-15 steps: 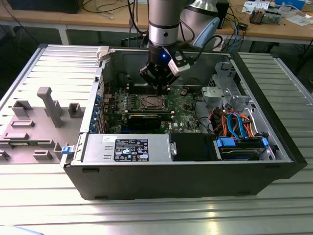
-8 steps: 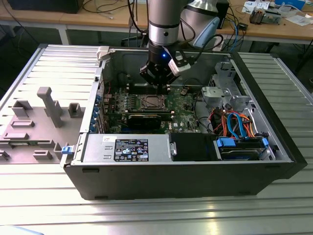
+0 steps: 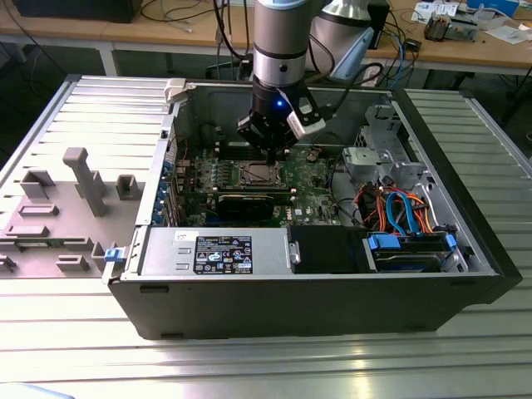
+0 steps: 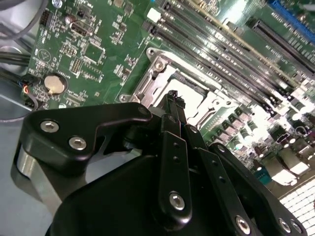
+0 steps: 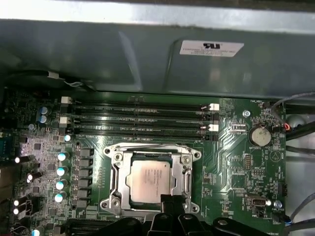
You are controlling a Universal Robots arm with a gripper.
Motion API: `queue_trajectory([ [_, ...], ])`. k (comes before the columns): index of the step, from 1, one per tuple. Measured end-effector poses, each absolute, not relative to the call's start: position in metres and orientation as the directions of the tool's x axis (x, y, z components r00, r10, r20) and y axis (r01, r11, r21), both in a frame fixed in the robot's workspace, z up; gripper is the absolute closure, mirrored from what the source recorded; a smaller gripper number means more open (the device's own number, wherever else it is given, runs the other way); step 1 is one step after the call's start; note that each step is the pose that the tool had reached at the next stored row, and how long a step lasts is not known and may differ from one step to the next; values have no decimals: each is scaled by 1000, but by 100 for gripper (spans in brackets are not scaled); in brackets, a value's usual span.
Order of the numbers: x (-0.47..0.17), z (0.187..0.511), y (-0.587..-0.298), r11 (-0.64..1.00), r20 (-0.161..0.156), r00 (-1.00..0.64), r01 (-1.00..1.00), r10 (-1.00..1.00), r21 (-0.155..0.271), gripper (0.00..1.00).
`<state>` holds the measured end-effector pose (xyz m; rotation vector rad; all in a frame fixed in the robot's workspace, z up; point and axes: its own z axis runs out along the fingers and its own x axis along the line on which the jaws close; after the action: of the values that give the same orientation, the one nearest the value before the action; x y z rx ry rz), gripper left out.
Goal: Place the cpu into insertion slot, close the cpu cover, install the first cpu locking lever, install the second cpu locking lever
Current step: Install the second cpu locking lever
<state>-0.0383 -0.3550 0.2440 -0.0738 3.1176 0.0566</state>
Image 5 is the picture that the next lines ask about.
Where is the silver square cpu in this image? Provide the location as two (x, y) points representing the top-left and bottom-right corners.
(129, 157), (174, 206)

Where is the cpu socket with metal frame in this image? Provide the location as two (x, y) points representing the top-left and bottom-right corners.
(99, 142), (203, 215)

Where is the green motherboard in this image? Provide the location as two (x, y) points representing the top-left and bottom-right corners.
(0, 89), (288, 236)

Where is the black and grey pc case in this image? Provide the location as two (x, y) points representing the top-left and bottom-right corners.
(0, 0), (315, 236)

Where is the ram slot with white clips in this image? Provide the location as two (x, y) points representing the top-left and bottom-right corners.
(60, 96), (220, 112)
(59, 117), (220, 132)

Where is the metal cpu socket cover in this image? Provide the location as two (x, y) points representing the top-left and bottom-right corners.
(119, 147), (187, 212)

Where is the white label sticker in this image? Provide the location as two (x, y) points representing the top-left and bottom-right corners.
(179, 40), (245, 58)

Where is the thin wire locking lever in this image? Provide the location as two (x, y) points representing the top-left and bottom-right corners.
(112, 166), (120, 197)

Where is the grey wire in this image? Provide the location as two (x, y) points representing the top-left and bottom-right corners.
(263, 91), (315, 116)

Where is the silver coin battery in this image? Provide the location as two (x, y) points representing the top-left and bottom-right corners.
(248, 124), (272, 147)

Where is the ram slot with black clips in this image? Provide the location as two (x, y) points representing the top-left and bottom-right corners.
(59, 127), (220, 142)
(60, 108), (220, 121)

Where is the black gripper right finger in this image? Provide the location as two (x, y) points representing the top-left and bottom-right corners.
(174, 195), (251, 236)

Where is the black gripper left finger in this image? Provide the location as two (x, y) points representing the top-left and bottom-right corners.
(105, 194), (175, 236)

